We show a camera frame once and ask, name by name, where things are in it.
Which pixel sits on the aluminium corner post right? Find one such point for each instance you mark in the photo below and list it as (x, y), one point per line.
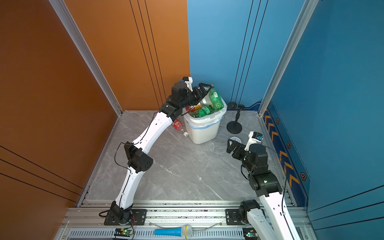
(291, 45)

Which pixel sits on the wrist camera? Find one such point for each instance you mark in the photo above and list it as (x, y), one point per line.
(254, 138)
(189, 82)

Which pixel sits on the red cartoon label bottle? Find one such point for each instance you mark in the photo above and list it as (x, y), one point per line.
(180, 127)

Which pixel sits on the left green circuit board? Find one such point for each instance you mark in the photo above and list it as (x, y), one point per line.
(124, 233)

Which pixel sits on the right green circuit board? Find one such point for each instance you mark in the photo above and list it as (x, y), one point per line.
(250, 234)

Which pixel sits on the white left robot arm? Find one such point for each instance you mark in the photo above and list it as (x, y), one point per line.
(120, 212)

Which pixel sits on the aluminium corner post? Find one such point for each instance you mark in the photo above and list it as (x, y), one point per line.
(291, 45)
(75, 34)

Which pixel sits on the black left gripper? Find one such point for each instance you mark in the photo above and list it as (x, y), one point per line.
(197, 95)

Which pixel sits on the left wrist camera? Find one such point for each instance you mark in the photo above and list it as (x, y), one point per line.
(189, 82)

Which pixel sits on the green bottle yellow cap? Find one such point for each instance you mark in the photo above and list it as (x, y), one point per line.
(204, 111)

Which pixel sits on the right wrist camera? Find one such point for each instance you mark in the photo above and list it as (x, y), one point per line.
(254, 138)

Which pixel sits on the black microphone stand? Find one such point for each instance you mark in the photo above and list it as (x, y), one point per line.
(235, 127)

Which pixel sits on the red yellow label bottle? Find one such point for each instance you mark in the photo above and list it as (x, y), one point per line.
(194, 108)

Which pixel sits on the green circuit board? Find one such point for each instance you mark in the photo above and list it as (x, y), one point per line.
(250, 234)
(124, 233)

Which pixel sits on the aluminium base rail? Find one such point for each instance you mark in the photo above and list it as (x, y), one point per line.
(210, 220)

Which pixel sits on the white plastic waste bin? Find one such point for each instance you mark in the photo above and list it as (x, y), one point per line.
(206, 128)

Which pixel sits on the blue handheld microphone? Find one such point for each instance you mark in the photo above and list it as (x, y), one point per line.
(184, 232)

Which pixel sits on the aluminium corner post left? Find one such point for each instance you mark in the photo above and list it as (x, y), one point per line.
(75, 34)

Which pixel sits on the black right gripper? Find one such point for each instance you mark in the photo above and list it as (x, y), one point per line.
(240, 148)

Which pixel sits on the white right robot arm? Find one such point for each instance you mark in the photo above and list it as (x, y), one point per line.
(272, 221)

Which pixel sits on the dark green soda bottle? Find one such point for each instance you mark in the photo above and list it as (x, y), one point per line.
(216, 99)

